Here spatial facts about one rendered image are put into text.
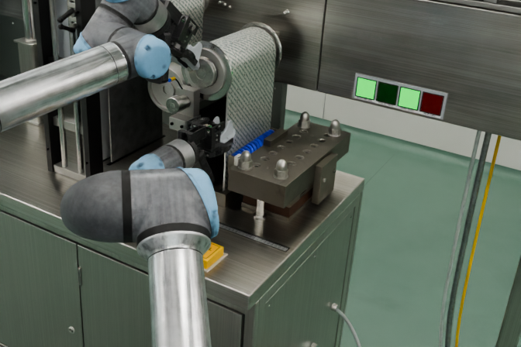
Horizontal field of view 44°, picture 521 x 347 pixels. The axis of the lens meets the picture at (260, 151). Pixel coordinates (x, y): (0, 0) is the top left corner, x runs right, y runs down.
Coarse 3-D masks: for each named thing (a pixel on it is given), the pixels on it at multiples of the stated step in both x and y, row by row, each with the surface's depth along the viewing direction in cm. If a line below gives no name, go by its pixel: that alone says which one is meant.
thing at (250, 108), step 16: (272, 80) 176; (240, 96) 163; (256, 96) 170; (272, 96) 179; (240, 112) 165; (256, 112) 173; (240, 128) 167; (256, 128) 175; (240, 144) 170; (224, 160) 165
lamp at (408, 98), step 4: (404, 88) 167; (404, 92) 167; (408, 92) 167; (412, 92) 166; (416, 92) 166; (400, 96) 168; (404, 96) 168; (408, 96) 167; (412, 96) 167; (416, 96) 166; (400, 100) 169; (404, 100) 168; (408, 100) 168; (412, 100) 167; (416, 100) 166; (400, 104) 169; (404, 104) 169; (408, 104) 168; (412, 104) 167; (416, 104) 167; (416, 108) 167
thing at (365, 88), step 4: (360, 80) 173; (364, 80) 172; (368, 80) 171; (360, 84) 173; (364, 84) 172; (368, 84) 172; (372, 84) 171; (360, 88) 173; (364, 88) 173; (368, 88) 172; (372, 88) 172; (360, 92) 174; (364, 92) 173; (368, 92) 173; (372, 92) 172; (364, 96) 173; (368, 96) 173; (372, 96) 172
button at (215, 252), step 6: (216, 246) 147; (222, 246) 147; (210, 252) 144; (216, 252) 145; (222, 252) 147; (204, 258) 142; (210, 258) 142; (216, 258) 145; (204, 264) 142; (210, 264) 143
